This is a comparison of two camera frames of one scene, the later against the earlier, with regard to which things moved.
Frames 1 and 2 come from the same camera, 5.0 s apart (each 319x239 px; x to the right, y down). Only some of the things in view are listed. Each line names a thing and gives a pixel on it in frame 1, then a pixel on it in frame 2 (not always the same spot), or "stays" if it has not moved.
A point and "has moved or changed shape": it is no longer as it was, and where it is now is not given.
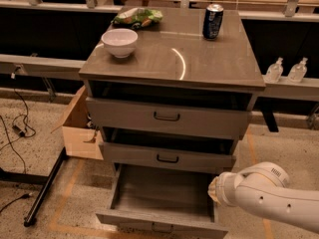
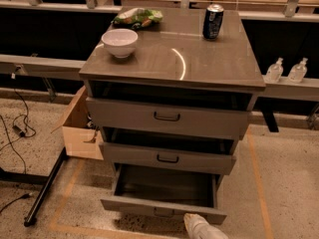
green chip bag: [138, 18] stays
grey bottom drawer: [159, 203] has moved or changed shape
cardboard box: [80, 136] stays
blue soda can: [212, 23] stays
